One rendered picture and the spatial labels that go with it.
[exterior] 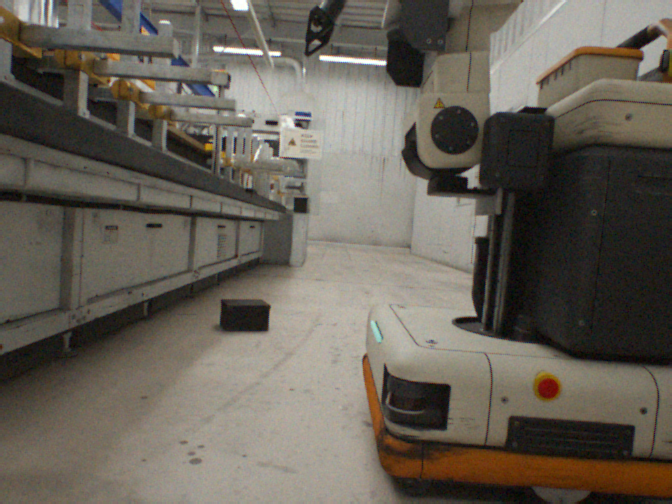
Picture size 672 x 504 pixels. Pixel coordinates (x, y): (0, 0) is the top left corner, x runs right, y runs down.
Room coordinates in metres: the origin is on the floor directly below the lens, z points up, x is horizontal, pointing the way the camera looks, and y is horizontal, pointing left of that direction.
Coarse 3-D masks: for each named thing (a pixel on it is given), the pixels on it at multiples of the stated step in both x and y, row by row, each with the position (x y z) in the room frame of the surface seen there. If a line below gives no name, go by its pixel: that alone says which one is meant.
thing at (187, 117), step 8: (136, 112) 1.58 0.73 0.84; (144, 112) 1.59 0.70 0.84; (176, 112) 1.59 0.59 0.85; (184, 112) 1.59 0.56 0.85; (176, 120) 1.59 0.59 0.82; (184, 120) 1.59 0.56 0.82; (192, 120) 1.59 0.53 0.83; (200, 120) 1.59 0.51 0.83; (208, 120) 1.59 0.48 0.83; (216, 120) 1.59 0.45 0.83; (224, 120) 1.59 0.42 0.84; (232, 120) 1.59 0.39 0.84; (240, 120) 1.59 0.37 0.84; (248, 120) 1.59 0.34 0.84
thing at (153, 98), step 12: (96, 96) 1.33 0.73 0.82; (108, 96) 1.34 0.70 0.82; (144, 96) 1.34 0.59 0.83; (156, 96) 1.34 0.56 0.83; (168, 96) 1.34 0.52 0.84; (180, 96) 1.34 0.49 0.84; (192, 96) 1.34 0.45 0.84; (204, 96) 1.34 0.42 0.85; (204, 108) 1.36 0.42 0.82; (216, 108) 1.35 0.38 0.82; (228, 108) 1.34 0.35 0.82
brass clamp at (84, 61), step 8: (56, 56) 1.02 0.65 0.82; (64, 56) 1.02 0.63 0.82; (72, 56) 1.02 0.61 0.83; (80, 56) 1.03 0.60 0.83; (88, 56) 1.06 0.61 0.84; (64, 64) 1.02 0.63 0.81; (72, 64) 1.02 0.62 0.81; (80, 64) 1.04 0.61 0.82; (88, 64) 1.06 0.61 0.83; (88, 72) 1.07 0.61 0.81; (88, 80) 1.12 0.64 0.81; (96, 80) 1.12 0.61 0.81; (104, 80) 1.14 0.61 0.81
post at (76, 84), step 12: (72, 0) 1.04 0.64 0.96; (84, 0) 1.05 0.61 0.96; (72, 12) 1.04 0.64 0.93; (84, 12) 1.05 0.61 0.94; (72, 24) 1.04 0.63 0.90; (84, 24) 1.05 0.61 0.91; (72, 72) 1.04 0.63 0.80; (72, 84) 1.04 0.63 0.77; (84, 84) 1.07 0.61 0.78; (72, 96) 1.04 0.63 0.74; (84, 96) 1.07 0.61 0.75; (84, 108) 1.07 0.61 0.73
